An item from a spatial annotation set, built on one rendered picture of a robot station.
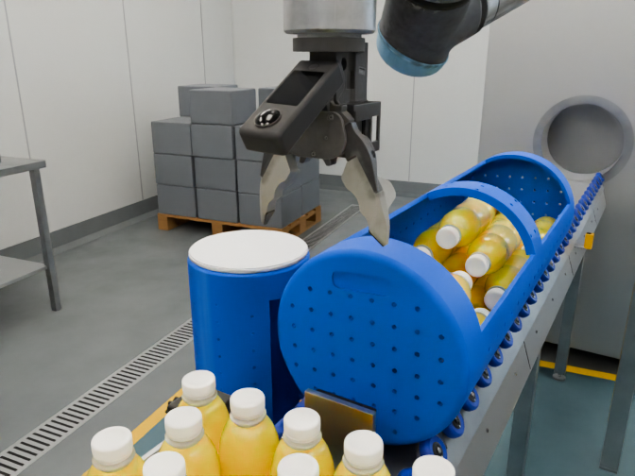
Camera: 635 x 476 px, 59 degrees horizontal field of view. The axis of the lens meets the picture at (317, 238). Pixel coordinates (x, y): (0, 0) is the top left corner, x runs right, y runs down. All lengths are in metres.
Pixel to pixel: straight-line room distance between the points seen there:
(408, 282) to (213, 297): 0.64
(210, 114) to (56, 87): 1.15
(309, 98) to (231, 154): 3.98
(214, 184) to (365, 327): 3.95
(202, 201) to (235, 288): 3.55
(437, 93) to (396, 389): 5.28
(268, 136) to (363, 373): 0.40
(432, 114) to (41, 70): 3.57
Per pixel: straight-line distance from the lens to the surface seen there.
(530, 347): 1.30
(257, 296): 1.22
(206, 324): 1.29
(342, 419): 0.75
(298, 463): 0.57
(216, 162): 4.58
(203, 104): 4.57
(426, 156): 6.02
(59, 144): 4.78
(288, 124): 0.49
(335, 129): 0.55
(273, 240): 1.37
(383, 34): 0.69
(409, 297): 0.70
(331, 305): 0.76
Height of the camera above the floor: 1.47
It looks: 18 degrees down
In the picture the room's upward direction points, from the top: straight up
